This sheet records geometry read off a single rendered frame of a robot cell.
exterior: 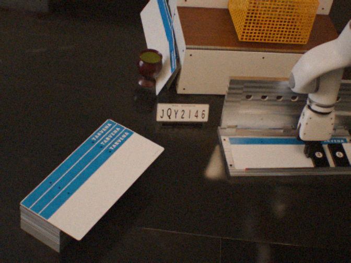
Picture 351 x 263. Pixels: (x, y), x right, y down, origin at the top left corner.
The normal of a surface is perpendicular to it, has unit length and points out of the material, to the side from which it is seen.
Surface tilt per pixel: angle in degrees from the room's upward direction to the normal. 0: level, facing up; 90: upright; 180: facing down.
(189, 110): 65
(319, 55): 44
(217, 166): 0
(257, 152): 0
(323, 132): 77
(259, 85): 81
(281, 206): 0
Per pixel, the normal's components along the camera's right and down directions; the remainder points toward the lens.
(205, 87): 0.13, 0.71
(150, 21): -0.81, -0.30
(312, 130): 0.16, 0.54
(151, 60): 0.14, -0.71
